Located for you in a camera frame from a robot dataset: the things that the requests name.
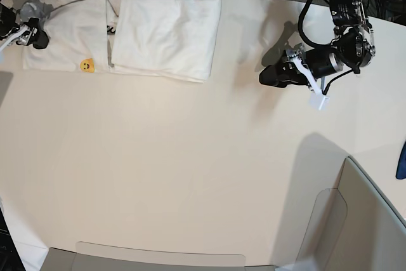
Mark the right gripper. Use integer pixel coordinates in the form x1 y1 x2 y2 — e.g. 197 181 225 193
0 4 49 50

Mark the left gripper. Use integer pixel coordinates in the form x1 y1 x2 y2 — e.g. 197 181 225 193
259 45 343 88

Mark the white printed t-shirt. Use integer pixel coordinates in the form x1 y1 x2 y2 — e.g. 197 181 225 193
22 0 221 83

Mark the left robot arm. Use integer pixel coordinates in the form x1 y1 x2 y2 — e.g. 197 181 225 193
259 0 376 96

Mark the blue cloth at edge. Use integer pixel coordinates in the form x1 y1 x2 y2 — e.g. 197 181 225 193
395 142 406 180

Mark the grey cardboard box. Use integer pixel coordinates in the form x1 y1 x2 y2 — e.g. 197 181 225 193
42 157 405 270

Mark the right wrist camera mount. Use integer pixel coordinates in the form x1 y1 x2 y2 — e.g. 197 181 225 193
0 25 37 53

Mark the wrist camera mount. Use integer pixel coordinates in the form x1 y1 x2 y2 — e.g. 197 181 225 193
285 43 329 110
0 25 37 53

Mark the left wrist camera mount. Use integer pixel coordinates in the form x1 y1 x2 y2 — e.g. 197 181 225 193
285 43 329 110

